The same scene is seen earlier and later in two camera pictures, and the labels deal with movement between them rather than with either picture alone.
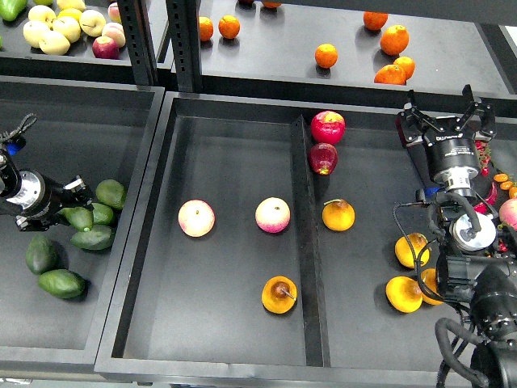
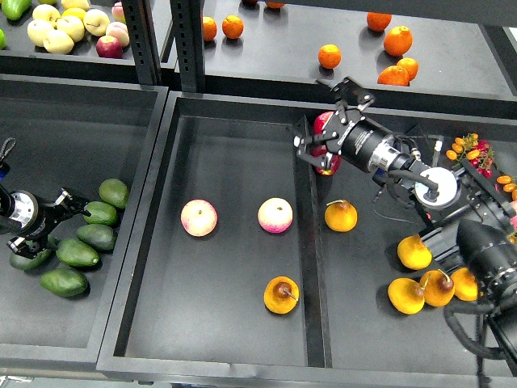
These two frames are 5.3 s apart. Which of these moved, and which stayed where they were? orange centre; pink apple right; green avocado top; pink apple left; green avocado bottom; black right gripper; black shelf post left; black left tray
Moved: black right gripper
Stayed: black left tray; black shelf post left; orange centre; pink apple left; pink apple right; green avocado bottom; green avocado top
